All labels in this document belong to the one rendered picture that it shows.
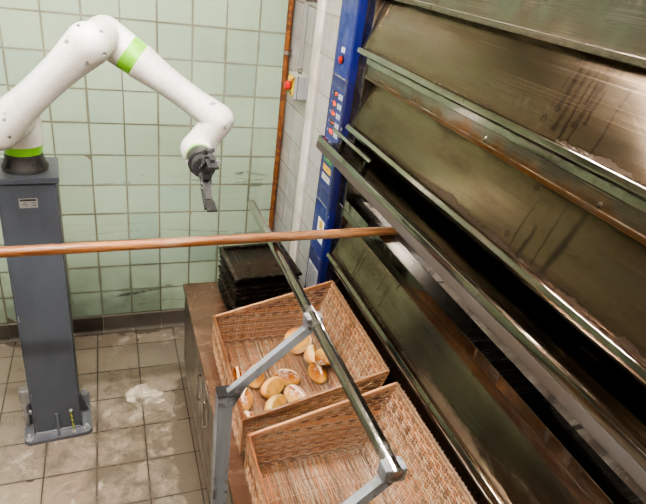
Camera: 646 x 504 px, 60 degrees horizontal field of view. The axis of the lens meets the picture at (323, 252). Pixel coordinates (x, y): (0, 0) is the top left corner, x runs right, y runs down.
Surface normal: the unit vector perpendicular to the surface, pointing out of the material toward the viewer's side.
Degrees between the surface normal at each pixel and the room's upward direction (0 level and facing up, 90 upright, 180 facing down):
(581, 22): 90
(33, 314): 90
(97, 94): 90
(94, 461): 0
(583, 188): 90
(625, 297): 70
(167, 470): 0
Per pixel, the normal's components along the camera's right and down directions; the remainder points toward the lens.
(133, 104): 0.33, 0.48
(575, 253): -0.84, -0.25
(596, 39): -0.94, 0.05
